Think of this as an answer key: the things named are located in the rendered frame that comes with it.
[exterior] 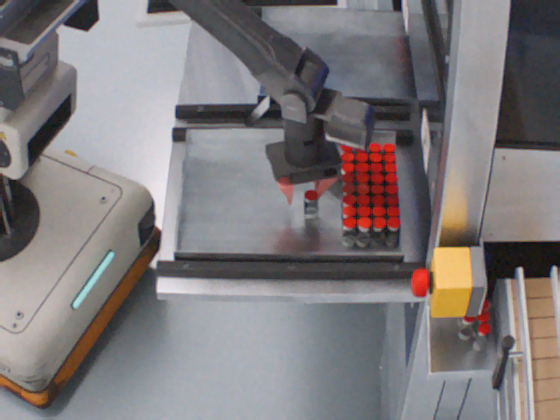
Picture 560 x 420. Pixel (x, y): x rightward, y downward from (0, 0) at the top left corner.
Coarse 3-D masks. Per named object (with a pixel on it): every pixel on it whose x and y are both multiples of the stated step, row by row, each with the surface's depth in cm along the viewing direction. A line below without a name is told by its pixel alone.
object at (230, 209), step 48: (192, 144) 185; (240, 144) 185; (336, 144) 184; (192, 192) 178; (240, 192) 178; (336, 192) 178; (192, 240) 171; (240, 240) 171; (288, 240) 171; (336, 240) 171
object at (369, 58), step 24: (288, 24) 207; (312, 24) 207; (336, 24) 207; (360, 24) 207; (384, 24) 207; (312, 48) 202; (336, 48) 202; (360, 48) 202; (384, 48) 202; (408, 48) 202; (336, 72) 197; (360, 72) 197; (384, 72) 197; (408, 72) 197; (264, 96) 188; (360, 96) 188; (384, 96) 193; (408, 96) 193
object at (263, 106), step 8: (264, 104) 184; (256, 112) 186; (264, 112) 183; (192, 120) 189; (200, 120) 189; (208, 120) 189; (216, 120) 189; (224, 120) 189; (232, 120) 189; (240, 120) 189; (248, 120) 187; (256, 120) 185
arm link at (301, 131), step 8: (288, 120) 158; (312, 120) 157; (320, 120) 158; (288, 128) 159; (296, 128) 158; (304, 128) 158; (312, 128) 158; (320, 128) 159; (296, 136) 159; (304, 136) 159; (312, 136) 159
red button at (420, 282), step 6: (414, 270) 151; (420, 270) 150; (426, 270) 150; (414, 276) 150; (420, 276) 149; (426, 276) 149; (414, 282) 149; (420, 282) 149; (426, 282) 149; (414, 288) 149; (420, 288) 149; (426, 288) 149; (414, 294) 150; (420, 294) 149; (426, 294) 150
